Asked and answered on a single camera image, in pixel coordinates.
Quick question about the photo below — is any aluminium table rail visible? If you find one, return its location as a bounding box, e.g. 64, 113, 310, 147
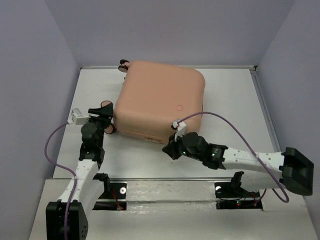
110, 176, 232, 182

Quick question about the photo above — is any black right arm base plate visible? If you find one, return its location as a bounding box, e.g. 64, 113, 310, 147
214, 182, 263, 210

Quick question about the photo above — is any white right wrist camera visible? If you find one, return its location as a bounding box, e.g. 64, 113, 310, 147
171, 119, 187, 142

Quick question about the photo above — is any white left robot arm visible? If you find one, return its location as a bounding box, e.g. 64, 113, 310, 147
45, 101, 116, 240

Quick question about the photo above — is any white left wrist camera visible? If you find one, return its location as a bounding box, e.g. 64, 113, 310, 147
67, 108, 90, 126

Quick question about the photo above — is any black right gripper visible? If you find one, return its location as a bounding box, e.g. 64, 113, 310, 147
162, 130, 204, 161

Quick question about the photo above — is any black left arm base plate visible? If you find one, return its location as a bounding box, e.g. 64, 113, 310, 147
93, 181, 128, 211

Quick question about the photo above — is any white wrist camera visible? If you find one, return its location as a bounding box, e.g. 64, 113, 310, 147
67, 108, 90, 126
171, 119, 187, 142

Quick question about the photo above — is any pink hard-shell suitcase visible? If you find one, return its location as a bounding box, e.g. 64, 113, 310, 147
104, 59, 206, 144

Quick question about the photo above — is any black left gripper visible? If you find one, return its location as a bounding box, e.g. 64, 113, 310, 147
86, 103, 114, 147

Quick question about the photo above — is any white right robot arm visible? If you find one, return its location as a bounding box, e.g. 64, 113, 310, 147
162, 132, 314, 196

